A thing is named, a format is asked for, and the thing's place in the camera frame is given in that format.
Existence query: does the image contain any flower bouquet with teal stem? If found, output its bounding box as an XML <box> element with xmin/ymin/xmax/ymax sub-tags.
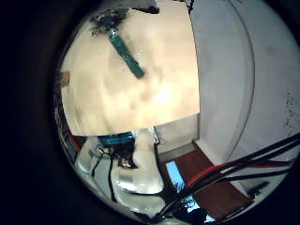
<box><xmin>89</xmin><ymin>7</ymin><xmax>145</xmax><ymax>80</ymax></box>

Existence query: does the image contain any brown door with glass panel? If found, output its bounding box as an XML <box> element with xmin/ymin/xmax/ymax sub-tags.
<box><xmin>158</xmin><ymin>140</ymin><xmax>255</xmax><ymax>223</ymax></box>

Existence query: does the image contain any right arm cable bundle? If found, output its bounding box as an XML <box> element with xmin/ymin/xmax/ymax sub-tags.
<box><xmin>160</xmin><ymin>133</ymin><xmax>300</xmax><ymax>219</ymax></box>

